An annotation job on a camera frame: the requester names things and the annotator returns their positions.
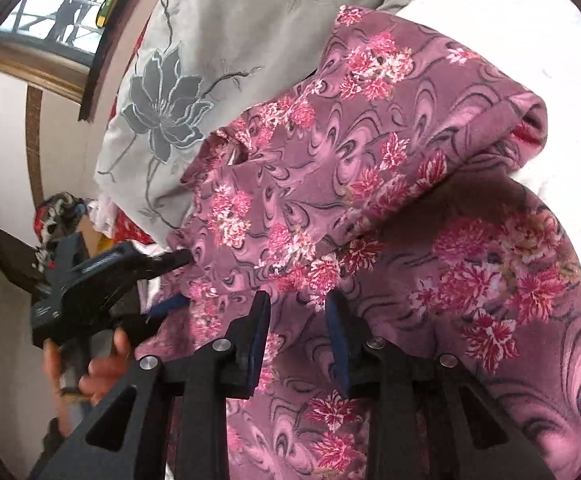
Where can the pile of clothes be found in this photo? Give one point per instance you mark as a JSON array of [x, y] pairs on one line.
[[56, 218]]

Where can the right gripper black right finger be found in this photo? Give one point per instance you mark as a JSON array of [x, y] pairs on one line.
[[430, 418]]

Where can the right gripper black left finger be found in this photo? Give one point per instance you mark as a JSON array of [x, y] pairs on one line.
[[157, 403]]

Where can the pink floral shirt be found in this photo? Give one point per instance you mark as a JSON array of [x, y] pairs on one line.
[[387, 175]]

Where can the grey floral pillow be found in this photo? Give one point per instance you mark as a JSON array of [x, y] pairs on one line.
[[200, 64]]

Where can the white quilted bedspread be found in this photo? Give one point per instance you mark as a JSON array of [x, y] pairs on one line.
[[537, 43]]

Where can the window with metal bars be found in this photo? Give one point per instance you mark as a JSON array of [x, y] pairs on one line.
[[71, 29]]

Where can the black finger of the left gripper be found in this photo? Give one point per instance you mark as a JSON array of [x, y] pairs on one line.
[[166, 262], [168, 306]]

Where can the person's left hand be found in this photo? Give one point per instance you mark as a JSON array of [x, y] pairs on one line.
[[102, 375]]

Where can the red patterned pillow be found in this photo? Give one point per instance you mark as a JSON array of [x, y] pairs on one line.
[[124, 227]]

